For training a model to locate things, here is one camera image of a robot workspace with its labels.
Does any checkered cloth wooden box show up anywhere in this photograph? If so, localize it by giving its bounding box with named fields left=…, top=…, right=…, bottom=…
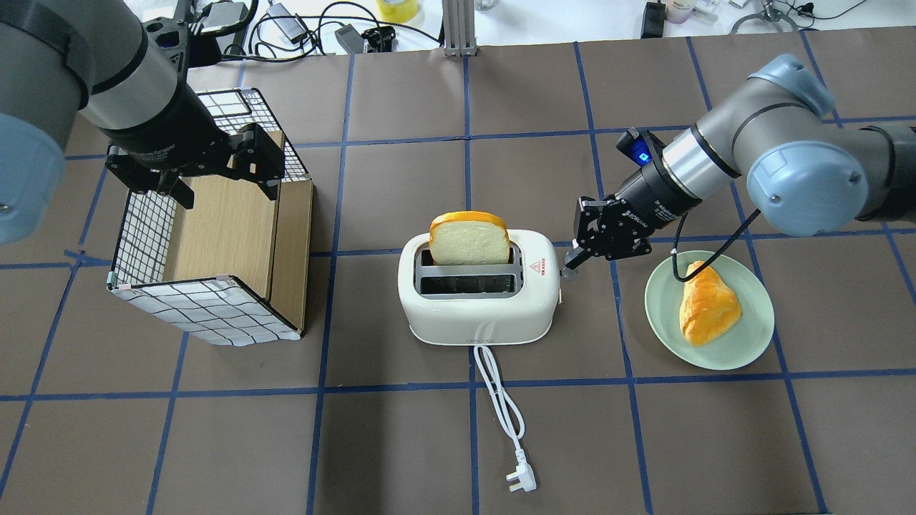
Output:
left=106, top=88, right=314, bottom=346

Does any white two-slot toaster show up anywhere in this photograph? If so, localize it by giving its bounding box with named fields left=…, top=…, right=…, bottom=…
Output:
left=398, top=230, right=562, bottom=346

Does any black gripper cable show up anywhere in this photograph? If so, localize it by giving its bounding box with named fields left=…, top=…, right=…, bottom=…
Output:
left=671, top=207, right=762, bottom=284

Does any golden pastry bun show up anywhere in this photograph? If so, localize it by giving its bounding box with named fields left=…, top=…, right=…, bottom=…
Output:
left=678, top=261, right=743, bottom=348

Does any aluminium frame post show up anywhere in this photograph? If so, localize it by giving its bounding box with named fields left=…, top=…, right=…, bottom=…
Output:
left=442, top=0, right=478, bottom=57

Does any light green plate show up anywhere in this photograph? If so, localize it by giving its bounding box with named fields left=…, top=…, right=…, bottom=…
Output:
left=644, top=255, right=774, bottom=371

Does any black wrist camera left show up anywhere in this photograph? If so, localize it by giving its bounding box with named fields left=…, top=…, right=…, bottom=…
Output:
left=142, top=17, right=222, bottom=76

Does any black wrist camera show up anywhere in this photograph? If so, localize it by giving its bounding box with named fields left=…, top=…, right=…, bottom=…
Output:
left=142, top=17, right=222, bottom=76
left=615, top=127, right=666, bottom=167

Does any toast bread slice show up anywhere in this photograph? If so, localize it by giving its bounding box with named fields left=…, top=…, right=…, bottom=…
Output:
left=429, top=210, right=510, bottom=266

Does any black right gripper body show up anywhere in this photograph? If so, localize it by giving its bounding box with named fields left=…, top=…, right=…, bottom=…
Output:
left=573, top=166, right=701, bottom=260

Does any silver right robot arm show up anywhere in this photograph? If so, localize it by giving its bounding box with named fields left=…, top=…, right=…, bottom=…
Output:
left=562, top=54, right=915, bottom=274

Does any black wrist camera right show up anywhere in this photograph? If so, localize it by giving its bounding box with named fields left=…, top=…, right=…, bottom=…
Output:
left=615, top=127, right=666, bottom=167

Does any white toaster power cable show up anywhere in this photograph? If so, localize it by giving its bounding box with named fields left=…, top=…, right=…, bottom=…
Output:
left=473, top=344, right=537, bottom=494

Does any yellow tape roll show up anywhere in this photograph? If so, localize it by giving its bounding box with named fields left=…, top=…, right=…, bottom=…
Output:
left=376, top=0, right=419, bottom=25

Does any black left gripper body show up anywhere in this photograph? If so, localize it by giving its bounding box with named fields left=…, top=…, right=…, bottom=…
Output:
left=104, top=90, right=285, bottom=195

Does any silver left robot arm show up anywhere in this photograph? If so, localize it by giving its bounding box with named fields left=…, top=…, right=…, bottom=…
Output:
left=1, top=1, right=285, bottom=243

